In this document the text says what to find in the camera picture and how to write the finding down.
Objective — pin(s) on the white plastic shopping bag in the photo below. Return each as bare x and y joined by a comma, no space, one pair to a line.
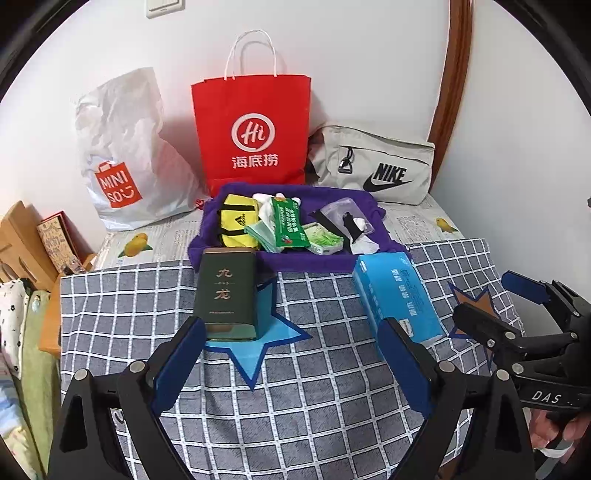
129,138

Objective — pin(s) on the fruit print bedsheet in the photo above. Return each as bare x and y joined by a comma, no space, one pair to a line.
152,244

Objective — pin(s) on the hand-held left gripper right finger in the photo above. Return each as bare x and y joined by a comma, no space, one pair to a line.
406,364

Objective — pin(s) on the dark green tin box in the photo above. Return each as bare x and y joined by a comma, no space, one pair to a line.
226,295

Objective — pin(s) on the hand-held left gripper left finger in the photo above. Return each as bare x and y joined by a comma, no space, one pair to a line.
180,364

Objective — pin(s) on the green packet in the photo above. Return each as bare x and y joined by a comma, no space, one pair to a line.
288,226

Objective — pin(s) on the purple towel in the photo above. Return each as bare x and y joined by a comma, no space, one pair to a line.
300,263

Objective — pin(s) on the light green bedding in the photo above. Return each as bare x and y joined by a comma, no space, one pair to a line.
39,383

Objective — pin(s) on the red paper bag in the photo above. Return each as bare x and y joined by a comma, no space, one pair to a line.
249,106

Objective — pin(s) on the brown patterned box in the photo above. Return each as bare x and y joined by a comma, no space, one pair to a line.
55,240

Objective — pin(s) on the wooden headboard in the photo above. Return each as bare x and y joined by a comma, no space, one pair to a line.
23,249

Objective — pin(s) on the white dotted cloth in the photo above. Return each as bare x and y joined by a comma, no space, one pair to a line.
11,318

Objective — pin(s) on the beige waist bag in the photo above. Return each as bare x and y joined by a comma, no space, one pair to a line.
392,152

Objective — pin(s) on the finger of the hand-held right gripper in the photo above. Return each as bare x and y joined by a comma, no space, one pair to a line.
480,323
521,284

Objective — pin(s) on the yellow black pouch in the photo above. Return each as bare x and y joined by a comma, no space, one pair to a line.
238,230

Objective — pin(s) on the blue tissue pack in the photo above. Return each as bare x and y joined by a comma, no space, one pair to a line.
392,290

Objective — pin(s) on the person's right hand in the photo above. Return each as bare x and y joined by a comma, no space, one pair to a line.
549,429

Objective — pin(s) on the brown wooden door frame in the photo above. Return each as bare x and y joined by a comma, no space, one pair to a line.
455,83

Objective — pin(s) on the grey checkered tablecloth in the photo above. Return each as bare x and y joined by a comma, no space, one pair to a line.
300,392

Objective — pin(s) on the clear pocket tissue pack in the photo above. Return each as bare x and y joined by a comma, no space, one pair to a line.
339,207

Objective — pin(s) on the light green wipes pack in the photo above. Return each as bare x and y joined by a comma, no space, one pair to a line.
323,240

